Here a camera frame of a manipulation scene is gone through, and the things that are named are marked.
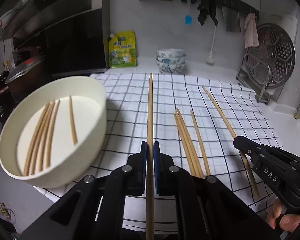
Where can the white oval plastic basin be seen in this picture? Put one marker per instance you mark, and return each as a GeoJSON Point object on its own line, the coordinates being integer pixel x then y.
{"type": "Point", "coordinates": [68, 161]}

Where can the white dish brush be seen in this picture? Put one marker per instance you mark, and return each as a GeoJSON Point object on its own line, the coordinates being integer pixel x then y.
{"type": "Point", "coordinates": [209, 58]}

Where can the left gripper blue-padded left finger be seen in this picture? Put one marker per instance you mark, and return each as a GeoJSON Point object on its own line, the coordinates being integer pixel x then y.
{"type": "Point", "coordinates": [136, 177]}

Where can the middle blue floral bowl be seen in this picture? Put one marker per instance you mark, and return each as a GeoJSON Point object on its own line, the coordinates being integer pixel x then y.
{"type": "Point", "coordinates": [172, 60]}

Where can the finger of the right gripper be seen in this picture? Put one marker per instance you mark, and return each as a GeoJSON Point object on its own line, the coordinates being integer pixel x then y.
{"type": "Point", "coordinates": [248, 147]}

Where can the lone wooden chopstick in basin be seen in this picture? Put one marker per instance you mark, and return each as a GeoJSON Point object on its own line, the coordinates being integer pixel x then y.
{"type": "Point", "coordinates": [72, 122]}

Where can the yellow green seasoning pouch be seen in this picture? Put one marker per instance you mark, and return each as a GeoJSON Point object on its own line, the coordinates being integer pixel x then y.
{"type": "Point", "coordinates": [122, 49]}

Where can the metal rack stand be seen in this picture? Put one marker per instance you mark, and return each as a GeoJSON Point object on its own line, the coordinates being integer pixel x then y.
{"type": "Point", "coordinates": [257, 75]}

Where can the black range hood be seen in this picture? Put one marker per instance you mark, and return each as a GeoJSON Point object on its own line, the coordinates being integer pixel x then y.
{"type": "Point", "coordinates": [71, 35]}

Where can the bottom blue floral bowl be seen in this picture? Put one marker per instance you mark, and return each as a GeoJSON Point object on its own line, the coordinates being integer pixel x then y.
{"type": "Point", "coordinates": [170, 68]}

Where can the blue floral bowl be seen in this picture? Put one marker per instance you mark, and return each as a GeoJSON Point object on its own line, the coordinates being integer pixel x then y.
{"type": "Point", "coordinates": [171, 53]}
{"type": "Point", "coordinates": [172, 60]}
{"type": "Point", "coordinates": [170, 68]}

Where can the dark pot with lid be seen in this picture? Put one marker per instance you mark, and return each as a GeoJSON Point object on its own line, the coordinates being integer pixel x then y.
{"type": "Point", "coordinates": [28, 74]}

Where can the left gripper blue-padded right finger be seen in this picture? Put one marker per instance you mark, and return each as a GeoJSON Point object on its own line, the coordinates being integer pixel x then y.
{"type": "Point", "coordinates": [162, 173]}

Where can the black white checkered cloth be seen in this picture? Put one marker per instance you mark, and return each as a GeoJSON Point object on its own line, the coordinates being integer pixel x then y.
{"type": "Point", "coordinates": [216, 106]}

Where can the pink hanging cloth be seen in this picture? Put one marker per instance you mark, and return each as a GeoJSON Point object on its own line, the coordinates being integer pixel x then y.
{"type": "Point", "coordinates": [250, 35]}

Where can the top blue floral bowl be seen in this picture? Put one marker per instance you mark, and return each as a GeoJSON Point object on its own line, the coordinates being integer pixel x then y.
{"type": "Point", "coordinates": [171, 53]}

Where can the right human hand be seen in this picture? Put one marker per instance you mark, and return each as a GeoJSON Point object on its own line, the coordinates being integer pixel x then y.
{"type": "Point", "coordinates": [287, 223]}

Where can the round perforated steamer tray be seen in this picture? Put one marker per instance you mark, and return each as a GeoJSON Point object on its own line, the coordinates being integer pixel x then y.
{"type": "Point", "coordinates": [277, 49]}

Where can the blue wall hook sticker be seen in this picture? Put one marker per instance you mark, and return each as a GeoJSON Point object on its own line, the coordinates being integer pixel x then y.
{"type": "Point", "coordinates": [188, 20]}

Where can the black hanging rag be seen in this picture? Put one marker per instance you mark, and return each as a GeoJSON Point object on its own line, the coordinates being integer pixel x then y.
{"type": "Point", "coordinates": [207, 8]}

